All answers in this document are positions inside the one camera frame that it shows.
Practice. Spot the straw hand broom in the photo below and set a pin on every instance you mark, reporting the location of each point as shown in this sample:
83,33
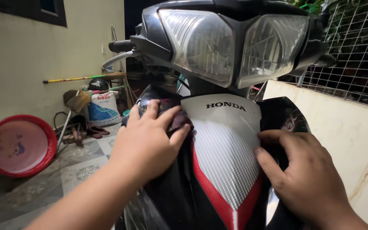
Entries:
75,100

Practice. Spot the black and red motorbike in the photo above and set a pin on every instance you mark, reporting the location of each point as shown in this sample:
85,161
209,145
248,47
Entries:
225,127

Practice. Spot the person's left hand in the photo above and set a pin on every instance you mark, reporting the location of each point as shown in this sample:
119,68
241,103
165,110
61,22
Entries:
142,150

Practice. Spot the dark red sandal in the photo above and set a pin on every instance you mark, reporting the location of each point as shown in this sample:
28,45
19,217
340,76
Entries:
101,130
94,133

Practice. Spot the person's right hand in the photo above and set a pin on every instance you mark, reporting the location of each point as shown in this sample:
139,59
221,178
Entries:
308,179

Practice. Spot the white printed sack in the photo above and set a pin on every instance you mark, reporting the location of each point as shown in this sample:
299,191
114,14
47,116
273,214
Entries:
103,108

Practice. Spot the red plastic basin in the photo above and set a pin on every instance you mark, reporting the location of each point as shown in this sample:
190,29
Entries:
19,146

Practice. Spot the dark window frame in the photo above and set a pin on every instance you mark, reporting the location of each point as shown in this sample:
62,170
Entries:
24,11

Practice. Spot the black helmet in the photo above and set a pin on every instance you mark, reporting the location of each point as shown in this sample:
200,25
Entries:
98,84

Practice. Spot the dark red cleaning rag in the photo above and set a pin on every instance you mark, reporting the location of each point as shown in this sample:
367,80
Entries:
174,116

